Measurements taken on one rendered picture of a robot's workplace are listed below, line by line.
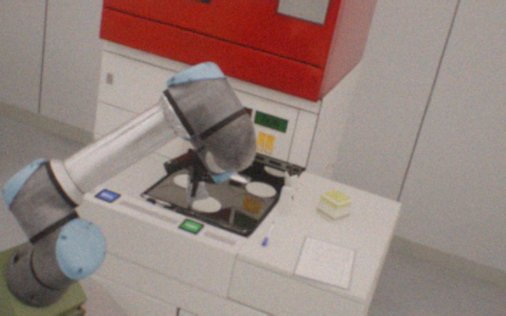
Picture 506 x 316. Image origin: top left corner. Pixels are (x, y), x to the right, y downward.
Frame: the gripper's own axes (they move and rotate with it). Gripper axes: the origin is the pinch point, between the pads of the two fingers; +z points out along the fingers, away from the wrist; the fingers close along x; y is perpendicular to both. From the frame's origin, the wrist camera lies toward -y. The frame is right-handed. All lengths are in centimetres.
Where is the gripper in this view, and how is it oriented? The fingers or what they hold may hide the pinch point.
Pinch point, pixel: (188, 202)
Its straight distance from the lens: 204.5
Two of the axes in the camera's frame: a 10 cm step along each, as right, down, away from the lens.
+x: -2.5, -4.3, 8.7
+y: 9.5, 0.6, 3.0
